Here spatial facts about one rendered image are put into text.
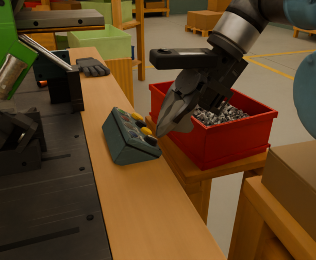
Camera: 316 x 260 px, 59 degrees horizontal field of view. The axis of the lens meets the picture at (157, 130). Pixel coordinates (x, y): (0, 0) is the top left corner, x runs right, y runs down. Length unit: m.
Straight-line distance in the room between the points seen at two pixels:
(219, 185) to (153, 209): 1.48
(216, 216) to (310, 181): 1.24
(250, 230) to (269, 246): 0.05
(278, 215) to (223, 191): 1.35
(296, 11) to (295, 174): 0.25
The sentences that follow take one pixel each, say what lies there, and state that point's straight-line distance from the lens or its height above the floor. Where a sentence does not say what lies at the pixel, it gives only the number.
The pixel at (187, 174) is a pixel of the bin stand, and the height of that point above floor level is 0.80.
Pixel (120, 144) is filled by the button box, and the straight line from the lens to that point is 0.53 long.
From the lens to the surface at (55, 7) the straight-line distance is 3.88.
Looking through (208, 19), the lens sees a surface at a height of 0.36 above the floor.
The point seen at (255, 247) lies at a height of 0.72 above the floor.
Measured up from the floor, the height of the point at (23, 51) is 1.09.
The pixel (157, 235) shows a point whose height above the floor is 0.90.
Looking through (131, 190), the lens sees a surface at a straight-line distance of 0.48.
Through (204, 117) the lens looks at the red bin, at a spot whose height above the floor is 0.88.
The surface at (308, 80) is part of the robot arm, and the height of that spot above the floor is 1.11.
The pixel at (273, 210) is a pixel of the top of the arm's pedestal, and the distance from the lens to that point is 0.55.
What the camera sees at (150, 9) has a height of 0.24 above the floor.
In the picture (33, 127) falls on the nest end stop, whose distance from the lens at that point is 0.55.
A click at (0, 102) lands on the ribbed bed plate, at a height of 1.00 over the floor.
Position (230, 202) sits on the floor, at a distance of 1.81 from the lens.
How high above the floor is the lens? 1.22
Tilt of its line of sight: 29 degrees down
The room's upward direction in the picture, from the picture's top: straight up
